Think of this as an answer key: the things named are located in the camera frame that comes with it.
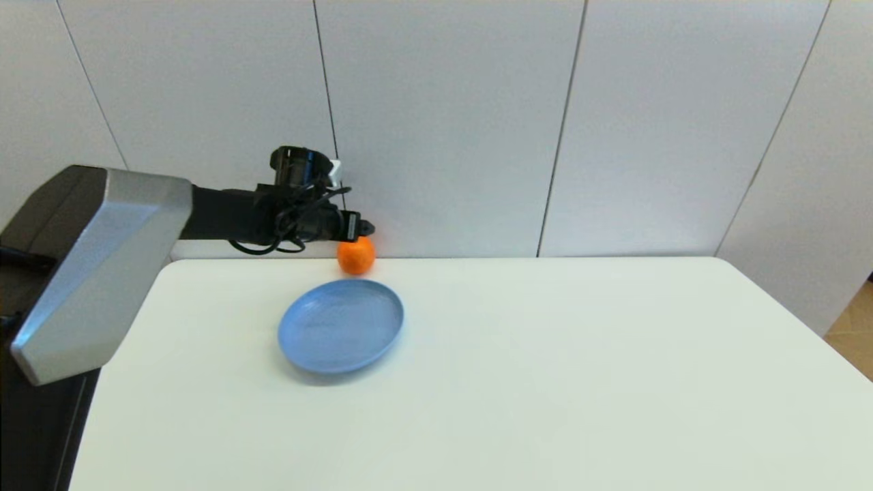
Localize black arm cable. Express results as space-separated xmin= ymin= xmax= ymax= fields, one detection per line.
xmin=228 ymin=183 xmax=353 ymax=256

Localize orange fruit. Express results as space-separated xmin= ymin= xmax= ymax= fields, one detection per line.
xmin=337 ymin=235 xmax=376 ymax=276

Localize blue plastic plate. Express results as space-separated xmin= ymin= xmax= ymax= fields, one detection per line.
xmin=278 ymin=278 xmax=405 ymax=375

